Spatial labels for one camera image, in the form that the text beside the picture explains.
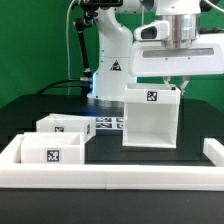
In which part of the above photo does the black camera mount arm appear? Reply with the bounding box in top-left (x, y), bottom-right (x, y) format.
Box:
top-left (74, 0), bottom-right (123, 77)

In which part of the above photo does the black cable on table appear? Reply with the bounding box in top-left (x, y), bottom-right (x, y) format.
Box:
top-left (35, 76), bottom-right (94, 96)

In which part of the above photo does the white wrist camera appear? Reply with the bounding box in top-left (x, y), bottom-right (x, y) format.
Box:
top-left (134, 20), bottom-right (170, 41)

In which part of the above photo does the white drawer box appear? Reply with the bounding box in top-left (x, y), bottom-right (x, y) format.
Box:
top-left (21, 132), bottom-right (85, 164)
top-left (36, 113), bottom-right (96, 142)

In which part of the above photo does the white drawer cabinet frame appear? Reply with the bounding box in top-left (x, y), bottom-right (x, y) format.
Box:
top-left (122, 83), bottom-right (180, 149)

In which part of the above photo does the white workspace border frame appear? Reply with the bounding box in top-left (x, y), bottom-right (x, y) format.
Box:
top-left (0, 133), bottom-right (224, 191)

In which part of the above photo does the paper sheet with markers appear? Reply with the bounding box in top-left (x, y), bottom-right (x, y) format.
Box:
top-left (96, 117), bottom-right (123, 130)

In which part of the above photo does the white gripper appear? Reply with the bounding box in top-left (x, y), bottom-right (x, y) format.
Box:
top-left (129, 34), bottom-right (224, 93)

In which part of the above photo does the grey cable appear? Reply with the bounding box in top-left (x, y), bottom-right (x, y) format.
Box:
top-left (65, 0), bottom-right (77, 97)

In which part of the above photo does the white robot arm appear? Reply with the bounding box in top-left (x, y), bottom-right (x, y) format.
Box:
top-left (88, 0), bottom-right (224, 102)

